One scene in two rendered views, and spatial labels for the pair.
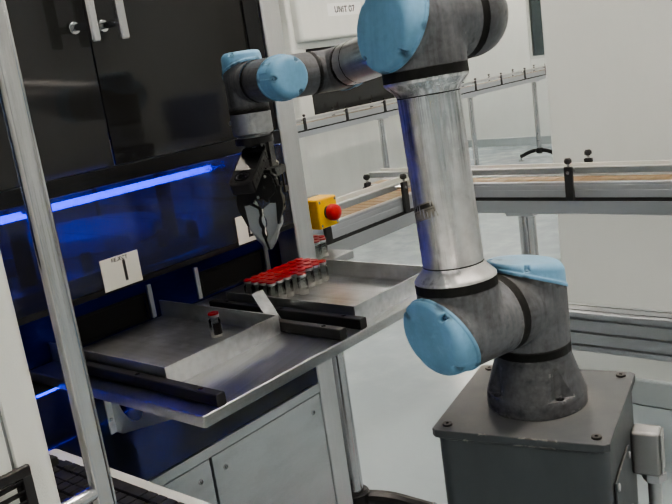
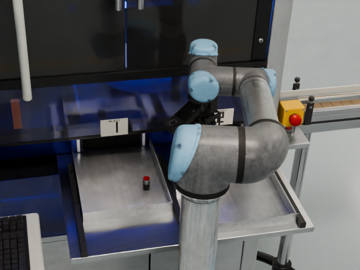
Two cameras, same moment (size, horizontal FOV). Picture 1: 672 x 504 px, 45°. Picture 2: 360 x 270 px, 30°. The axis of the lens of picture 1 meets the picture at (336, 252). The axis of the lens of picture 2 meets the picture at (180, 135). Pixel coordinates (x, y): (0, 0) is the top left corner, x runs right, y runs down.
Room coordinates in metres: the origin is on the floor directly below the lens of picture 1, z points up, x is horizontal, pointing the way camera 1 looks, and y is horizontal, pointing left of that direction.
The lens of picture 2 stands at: (0.17, -0.72, 2.17)
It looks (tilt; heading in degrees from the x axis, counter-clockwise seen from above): 34 degrees down; 34
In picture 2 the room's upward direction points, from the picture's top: 3 degrees clockwise
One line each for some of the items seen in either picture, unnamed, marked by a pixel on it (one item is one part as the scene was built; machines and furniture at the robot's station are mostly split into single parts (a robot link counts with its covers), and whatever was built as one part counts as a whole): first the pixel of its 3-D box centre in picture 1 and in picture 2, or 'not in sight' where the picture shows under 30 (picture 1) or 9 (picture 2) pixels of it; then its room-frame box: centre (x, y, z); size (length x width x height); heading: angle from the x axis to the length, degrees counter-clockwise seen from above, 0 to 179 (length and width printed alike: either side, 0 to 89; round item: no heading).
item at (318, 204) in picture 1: (317, 211); (290, 112); (1.95, 0.03, 0.99); 0.08 x 0.07 x 0.07; 48
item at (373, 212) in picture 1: (350, 214); (347, 102); (2.26, -0.05, 0.92); 0.69 x 0.16 x 0.16; 138
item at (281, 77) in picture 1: (282, 77); (209, 80); (1.46, 0.05, 1.33); 0.11 x 0.11 x 0.08; 34
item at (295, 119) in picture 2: (332, 212); (294, 119); (1.92, 0.00, 0.99); 0.04 x 0.04 x 0.04; 48
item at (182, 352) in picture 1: (163, 338); (119, 176); (1.43, 0.33, 0.90); 0.34 x 0.26 x 0.04; 48
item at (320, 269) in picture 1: (298, 281); not in sight; (1.67, 0.09, 0.90); 0.18 x 0.02 x 0.05; 138
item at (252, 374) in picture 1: (258, 325); (178, 190); (1.51, 0.17, 0.87); 0.70 x 0.48 x 0.02; 138
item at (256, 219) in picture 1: (261, 224); not in sight; (1.53, 0.13, 1.06); 0.06 x 0.03 x 0.09; 164
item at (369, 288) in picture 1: (330, 287); (235, 186); (1.61, 0.02, 0.90); 0.34 x 0.26 x 0.04; 48
